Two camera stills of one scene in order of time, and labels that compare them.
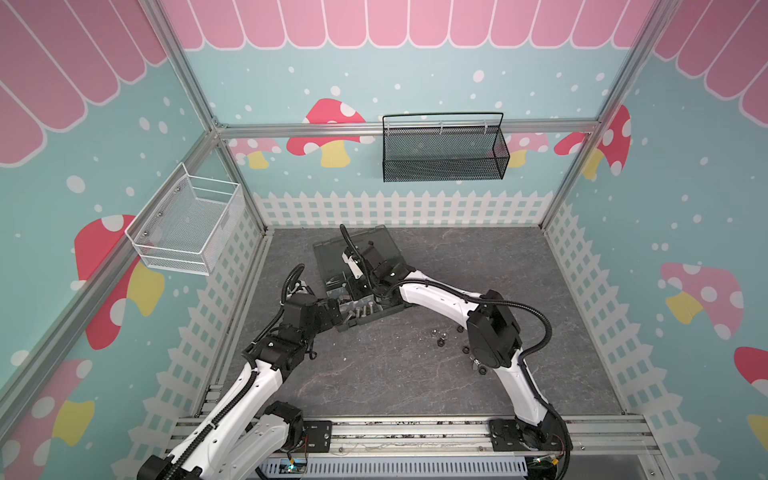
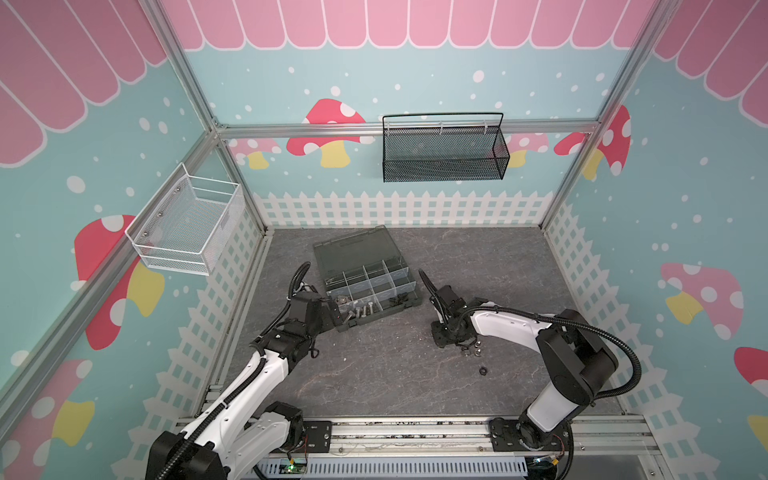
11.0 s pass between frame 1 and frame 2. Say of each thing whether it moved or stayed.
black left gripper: stayed
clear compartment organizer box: stayed
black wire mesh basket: stayed
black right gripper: moved
